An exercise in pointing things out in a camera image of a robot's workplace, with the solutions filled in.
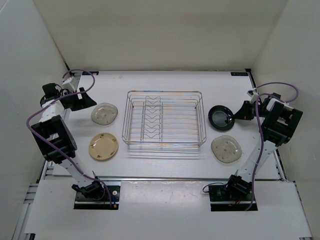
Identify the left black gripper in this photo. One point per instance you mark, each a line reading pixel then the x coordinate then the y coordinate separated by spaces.
pixel 85 102

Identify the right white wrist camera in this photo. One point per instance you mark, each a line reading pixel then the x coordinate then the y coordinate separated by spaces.
pixel 254 95

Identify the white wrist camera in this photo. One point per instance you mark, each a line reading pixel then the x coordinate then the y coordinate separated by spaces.
pixel 70 84
pixel 254 95

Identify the cream floral plate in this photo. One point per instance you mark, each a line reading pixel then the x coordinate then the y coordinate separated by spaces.
pixel 103 146

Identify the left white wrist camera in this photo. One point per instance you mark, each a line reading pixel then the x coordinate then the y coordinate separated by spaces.
pixel 70 84

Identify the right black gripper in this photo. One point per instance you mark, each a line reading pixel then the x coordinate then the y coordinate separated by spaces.
pixel 243 113

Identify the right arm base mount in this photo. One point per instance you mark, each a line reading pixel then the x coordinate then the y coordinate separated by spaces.
pixel 222 199

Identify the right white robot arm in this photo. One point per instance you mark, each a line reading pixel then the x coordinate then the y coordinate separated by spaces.
pixel 277 122

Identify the clear glass plate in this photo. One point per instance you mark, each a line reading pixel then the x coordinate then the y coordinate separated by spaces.
pixel 226 149
pixel 104 114

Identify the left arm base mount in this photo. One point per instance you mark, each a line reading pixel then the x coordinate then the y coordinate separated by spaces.
pixel 95 197

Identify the black plate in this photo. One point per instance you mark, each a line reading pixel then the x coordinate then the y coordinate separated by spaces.
pixel 221 118

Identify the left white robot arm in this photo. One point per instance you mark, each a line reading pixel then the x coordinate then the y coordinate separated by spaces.
pixel 56 142

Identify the chrome wire dish rack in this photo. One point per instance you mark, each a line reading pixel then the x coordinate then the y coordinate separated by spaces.
pixel 159 117

